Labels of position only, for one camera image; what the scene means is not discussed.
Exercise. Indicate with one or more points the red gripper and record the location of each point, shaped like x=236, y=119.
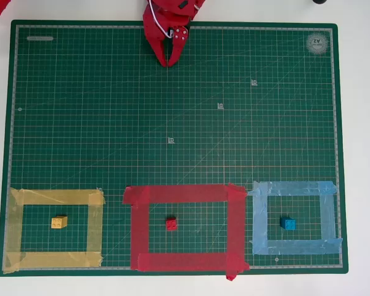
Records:
x=155, y=34

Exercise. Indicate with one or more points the red toy brick cube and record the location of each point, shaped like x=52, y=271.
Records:
x=171, y=224

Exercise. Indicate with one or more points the red robot arm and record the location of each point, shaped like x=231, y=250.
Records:
x=188, y=11

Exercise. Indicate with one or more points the yellow toy brick cube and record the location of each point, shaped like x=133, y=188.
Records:
x=58, y=222

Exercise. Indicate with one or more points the blue toy brick cube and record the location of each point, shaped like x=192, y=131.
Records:
x=288, y=224

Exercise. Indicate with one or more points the red tape square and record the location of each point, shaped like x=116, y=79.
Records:
x=185, y=262

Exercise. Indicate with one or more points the blue tape square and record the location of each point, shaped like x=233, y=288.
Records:
x=296, y=246

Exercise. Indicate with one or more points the yellow tape square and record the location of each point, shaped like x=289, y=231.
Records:
x=52, y=259

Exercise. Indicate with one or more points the green cutting mat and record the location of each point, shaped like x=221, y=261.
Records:
x=185, y=123

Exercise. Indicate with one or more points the black round knob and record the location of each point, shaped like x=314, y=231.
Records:
x=319, y=2

